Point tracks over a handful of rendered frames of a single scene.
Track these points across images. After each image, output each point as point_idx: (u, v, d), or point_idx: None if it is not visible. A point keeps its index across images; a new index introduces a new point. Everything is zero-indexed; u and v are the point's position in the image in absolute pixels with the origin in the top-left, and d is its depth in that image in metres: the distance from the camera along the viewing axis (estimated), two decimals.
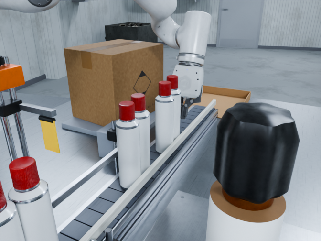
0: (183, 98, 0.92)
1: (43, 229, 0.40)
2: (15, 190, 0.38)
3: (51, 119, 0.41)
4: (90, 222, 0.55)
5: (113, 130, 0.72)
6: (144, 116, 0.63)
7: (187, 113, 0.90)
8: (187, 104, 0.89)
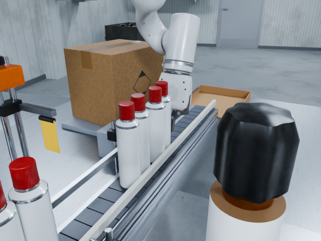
0: None
1: (43, 229, 0.40)
2: (15, 190, 0.38)
3: (51, 119, 0.41)
4: (90, 222, 0.55)
5: (113, 130, 0.72)
6: (144, 116, 0.63)
7: (174, 125, 0.82)
8: (173, 116, 0.80)
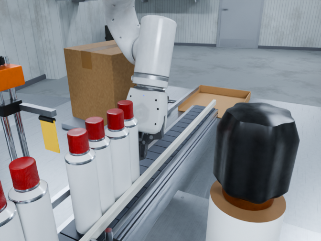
0: (142, 131, 0.69)
1: (43, 229, 0.40)
2: (15, 190, 0.38)
3: (51, 119, 0.41)
4: None
5: None
6: (97, 147, 0.50)
7: (146, 152, 0.67)
8: (145, 141, 0.66)
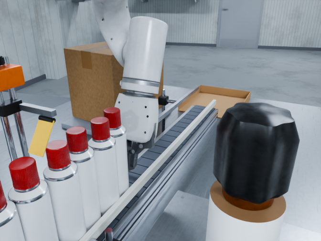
0: None
1: (43, 229, 0.40)
2: (15, 190, 0.38)
3: (52, 118, 0.41)
4: None
5: None
6: (79, 159, 0.46)
7: (135, 161, 0.63)
8: (134, 150, 0.62)
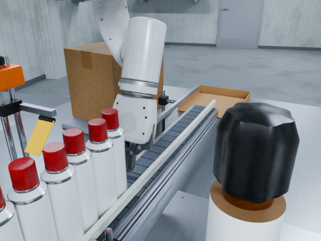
0: None
1: (41, 231, 0.39)
2: (14, 190, 0.38)
3: (52, 117, 0.41)
4: None
5: None
6: (76, 161, 0.45)
7: (133, 163, 0.63)
8: (133, 151, 0.61)
